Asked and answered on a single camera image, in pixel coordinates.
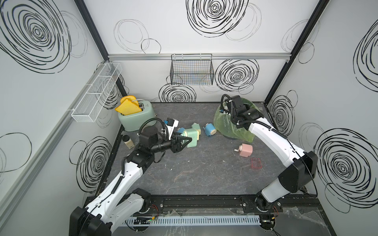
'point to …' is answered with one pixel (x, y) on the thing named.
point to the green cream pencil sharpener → (193, 133)
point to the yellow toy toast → (128, 104)
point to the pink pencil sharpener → (244, 150)
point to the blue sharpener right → (209, 129)
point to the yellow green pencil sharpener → (197, 126)
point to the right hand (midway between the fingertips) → (249, 107)
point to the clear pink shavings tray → (256, 162)
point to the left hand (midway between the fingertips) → (187, 138)
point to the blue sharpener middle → (180, 130)
